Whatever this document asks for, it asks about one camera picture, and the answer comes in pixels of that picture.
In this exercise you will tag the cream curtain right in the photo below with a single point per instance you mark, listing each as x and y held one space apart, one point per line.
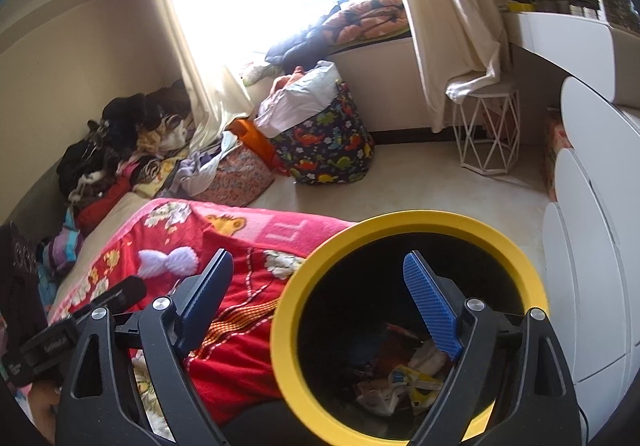
460 47

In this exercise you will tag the striped purple cloth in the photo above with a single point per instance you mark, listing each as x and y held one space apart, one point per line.
60 254

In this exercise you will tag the white wire side stool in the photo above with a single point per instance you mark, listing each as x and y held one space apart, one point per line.
487 128

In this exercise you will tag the white clothes in basket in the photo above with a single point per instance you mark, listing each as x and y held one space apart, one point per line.
299 100

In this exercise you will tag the cream curtain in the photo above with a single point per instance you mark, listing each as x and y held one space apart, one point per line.
460 47
201 36

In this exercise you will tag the dinosaur print laundry basket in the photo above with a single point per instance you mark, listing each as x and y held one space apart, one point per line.
331 147

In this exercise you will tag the orange patterned blanket on sill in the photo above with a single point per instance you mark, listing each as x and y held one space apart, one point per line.
365 21

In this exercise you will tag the dark blue jacket on sill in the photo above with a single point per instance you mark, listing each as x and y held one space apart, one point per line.
304 49

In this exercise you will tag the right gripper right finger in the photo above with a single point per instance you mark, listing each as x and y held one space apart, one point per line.
510 383

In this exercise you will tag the cream curtain left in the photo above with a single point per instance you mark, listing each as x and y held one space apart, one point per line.
201 36

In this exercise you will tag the white plastic bag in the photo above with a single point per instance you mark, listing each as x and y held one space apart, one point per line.
417 383

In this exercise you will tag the red floral bed quilt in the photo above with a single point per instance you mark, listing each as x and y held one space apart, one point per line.
232 370

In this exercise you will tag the white dresser cabinet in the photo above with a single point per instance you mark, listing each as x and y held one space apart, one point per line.
591 230

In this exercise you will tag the orange bag beside bed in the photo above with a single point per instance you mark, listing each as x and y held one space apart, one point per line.
252 138

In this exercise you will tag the floral pink box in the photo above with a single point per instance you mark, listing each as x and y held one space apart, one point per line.
241 177

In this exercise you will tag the pile of dark clothes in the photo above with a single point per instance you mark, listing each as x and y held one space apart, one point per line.
132 137

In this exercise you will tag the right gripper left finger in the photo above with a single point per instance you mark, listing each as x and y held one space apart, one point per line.
100 404

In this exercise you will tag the yellow rimmed black trash bin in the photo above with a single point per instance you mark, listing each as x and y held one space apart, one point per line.
352 285

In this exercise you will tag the left hand painted nails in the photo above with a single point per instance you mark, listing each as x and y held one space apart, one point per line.
43 397

